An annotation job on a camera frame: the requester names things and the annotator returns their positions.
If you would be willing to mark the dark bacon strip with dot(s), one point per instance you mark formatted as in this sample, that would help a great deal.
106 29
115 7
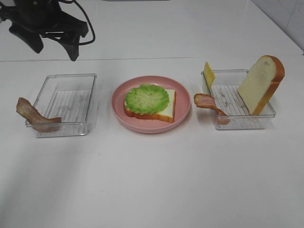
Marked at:
31 114

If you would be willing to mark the clear right plastic tray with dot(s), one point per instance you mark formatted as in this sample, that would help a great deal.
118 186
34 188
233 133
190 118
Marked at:
224 90

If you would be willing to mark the yellow cheese slice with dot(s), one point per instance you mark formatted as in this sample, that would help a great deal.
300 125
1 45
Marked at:
208 77

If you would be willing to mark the green lettuce leaf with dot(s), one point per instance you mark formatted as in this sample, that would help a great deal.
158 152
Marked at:
147 99

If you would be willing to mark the pink bacon strip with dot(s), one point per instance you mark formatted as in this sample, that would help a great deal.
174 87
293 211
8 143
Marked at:
208 102

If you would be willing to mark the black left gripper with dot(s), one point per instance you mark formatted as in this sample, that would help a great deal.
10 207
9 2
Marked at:
45 18

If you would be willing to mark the bread slice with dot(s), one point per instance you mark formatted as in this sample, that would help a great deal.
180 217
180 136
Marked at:
166 115
261 82

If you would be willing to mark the pink round plate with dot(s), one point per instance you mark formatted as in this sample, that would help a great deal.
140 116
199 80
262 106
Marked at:
182 105

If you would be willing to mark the clear left plastic tray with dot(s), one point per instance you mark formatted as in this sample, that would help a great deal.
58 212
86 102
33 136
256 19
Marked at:
74 98

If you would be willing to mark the clear plastic tray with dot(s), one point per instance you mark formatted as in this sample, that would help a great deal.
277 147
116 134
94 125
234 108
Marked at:
224 90
74 98

